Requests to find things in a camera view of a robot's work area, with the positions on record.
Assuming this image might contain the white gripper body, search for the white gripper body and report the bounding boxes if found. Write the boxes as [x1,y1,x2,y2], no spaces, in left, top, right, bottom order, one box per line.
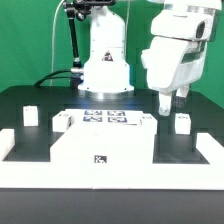
[141,36,207,94]

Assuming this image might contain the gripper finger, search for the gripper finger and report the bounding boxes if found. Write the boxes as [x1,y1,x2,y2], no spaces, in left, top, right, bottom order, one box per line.
[173,85,190,108]
[159,93,172,116]

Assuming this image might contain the white square table top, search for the white square table top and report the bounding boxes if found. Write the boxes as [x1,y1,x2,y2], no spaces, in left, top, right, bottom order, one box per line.
[50,119,155,164]

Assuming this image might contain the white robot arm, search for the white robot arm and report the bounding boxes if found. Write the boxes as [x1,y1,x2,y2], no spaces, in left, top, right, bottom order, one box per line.
[78,0,223,116]

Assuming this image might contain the white marker tag sheet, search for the white marker tag sheet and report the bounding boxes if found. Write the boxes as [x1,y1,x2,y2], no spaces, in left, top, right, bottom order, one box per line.
[66,109,143,125]

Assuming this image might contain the white U-shaped fence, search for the white U-shaped fence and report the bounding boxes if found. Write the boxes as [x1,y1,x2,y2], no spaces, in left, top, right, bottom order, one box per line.
[0,133,224,190]

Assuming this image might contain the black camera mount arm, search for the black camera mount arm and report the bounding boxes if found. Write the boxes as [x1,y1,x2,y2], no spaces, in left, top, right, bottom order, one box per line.
[63,0,116,68]

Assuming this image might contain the black cable bundle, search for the black cable bundle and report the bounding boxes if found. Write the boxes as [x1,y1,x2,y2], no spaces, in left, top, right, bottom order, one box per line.
[33,68,84,88]

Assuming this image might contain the white cable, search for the white cable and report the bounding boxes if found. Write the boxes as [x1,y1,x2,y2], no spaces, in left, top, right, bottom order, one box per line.
[49,0,66,87]

